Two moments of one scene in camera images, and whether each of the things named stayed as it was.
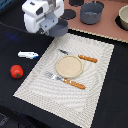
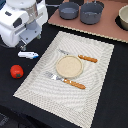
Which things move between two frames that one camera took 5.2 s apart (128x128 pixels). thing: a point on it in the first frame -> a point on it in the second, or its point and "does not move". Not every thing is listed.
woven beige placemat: x=68 y=102 does not move
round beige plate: x=69 y=66 does not move
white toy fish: x=29 y=55 does not move
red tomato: x=16 y=71 does not move
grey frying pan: x=60 y=29 -> x=68 y=10
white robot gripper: x=42 y=15 -> x=18 y=26
